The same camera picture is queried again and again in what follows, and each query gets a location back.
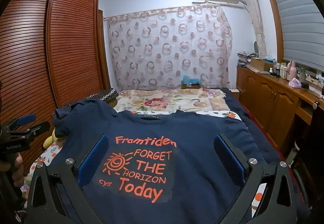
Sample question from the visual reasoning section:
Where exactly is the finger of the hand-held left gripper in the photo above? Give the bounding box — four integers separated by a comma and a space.
5, 113, 36, 131
7, 121, 50, 140

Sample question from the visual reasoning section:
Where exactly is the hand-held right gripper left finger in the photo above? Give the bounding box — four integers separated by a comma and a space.
25, 133, 114, 224

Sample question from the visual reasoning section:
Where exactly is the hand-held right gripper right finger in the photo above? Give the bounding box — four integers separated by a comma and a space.
210, 133, 298, 224

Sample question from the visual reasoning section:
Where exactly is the navy printed t-shirt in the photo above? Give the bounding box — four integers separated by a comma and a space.
52, 99, 280, 224

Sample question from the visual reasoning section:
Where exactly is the person's left hand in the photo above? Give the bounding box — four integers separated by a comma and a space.
0, 152, 25, 190

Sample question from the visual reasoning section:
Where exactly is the yellow plush toy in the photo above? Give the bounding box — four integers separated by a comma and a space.
43, 128, 60, 149

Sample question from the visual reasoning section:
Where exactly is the orange fruit print bed sheet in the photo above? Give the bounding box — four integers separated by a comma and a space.
20, 109, 243, 224

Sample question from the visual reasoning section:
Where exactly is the dark blue blanket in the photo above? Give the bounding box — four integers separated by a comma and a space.
220, 87, 281, 164

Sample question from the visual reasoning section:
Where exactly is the wooden sideboard cabinet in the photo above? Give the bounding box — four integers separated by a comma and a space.
236, 65, 324, 156

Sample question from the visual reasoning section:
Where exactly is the brown slatted wardrobe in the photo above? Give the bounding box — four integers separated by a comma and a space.
0, 0, 112, 126

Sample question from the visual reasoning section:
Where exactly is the box with teal cloth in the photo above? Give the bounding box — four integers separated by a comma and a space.
181, 75, 201, 90

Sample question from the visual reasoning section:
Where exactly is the floral blanket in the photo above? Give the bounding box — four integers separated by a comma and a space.
113, 88, 232, 113

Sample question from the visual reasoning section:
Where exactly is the cardboard box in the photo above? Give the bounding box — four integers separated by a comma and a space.
249, 57, 274, 71

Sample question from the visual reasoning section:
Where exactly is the stack of patterned cloths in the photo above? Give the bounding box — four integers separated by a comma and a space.
237, 50, 259, 67

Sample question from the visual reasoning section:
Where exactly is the pink flask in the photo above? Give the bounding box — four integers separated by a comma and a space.
287, 61, 297, 81

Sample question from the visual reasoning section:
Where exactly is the circle print sheer curtain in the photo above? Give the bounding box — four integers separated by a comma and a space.
104, 4, 233, 90

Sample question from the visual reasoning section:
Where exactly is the beige tied side curtain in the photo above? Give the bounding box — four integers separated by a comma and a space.
239, 0, 267, 59

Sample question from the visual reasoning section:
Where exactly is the grey window blind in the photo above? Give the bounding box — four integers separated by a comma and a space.
266, 0, 324, 73

